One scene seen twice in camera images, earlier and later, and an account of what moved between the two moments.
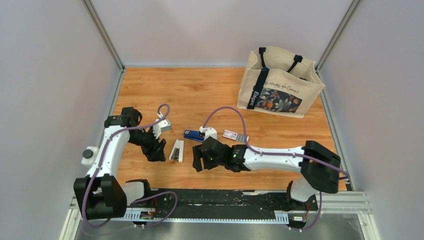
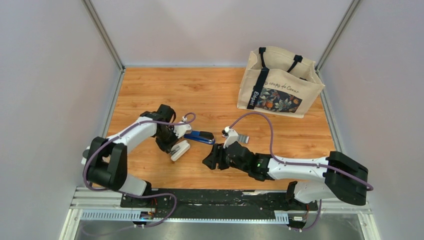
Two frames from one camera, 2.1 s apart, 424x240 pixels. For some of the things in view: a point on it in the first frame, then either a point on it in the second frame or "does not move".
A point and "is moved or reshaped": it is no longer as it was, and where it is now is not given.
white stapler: x=177 y=151 is moved or reshaped
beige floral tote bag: x=274 y=80 does not move
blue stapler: x=194 y=135 does not move
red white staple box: x=234 y=136 does not move
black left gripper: x=154 y=151 → x=166 y=148
